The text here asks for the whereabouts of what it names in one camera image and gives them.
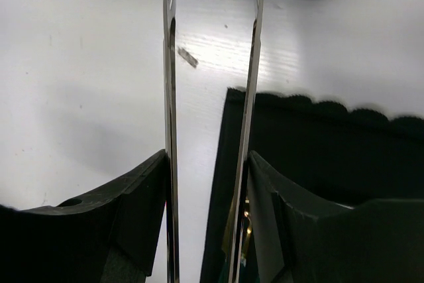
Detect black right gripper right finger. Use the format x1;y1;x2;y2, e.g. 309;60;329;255
248;152;423;282

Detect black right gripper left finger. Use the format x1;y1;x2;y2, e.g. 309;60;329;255
1;150;168;282

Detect metal serving tongs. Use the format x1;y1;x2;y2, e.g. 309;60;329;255
162;0;264;282

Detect black placemat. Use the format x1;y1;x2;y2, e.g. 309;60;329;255
200;88;423;282

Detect small tape scrap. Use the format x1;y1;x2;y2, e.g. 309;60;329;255
178;46;199;68

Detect gold knife green handle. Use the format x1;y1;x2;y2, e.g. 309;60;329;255
221;209;252;266

